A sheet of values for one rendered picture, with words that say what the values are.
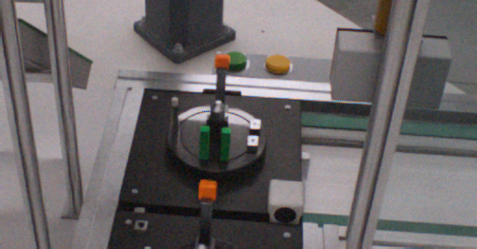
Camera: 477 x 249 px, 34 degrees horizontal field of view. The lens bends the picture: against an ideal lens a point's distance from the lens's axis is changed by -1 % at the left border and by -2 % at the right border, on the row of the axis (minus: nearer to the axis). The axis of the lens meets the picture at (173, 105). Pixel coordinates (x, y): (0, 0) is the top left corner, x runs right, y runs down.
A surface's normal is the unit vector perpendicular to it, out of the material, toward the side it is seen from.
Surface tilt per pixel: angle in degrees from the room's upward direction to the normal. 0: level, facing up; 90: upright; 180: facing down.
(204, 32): 90
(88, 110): 0
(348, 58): 90
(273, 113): 0
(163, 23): 90
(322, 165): 0
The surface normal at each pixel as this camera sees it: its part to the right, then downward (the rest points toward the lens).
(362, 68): -0.11, 0.62
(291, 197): 0.00, -0.78
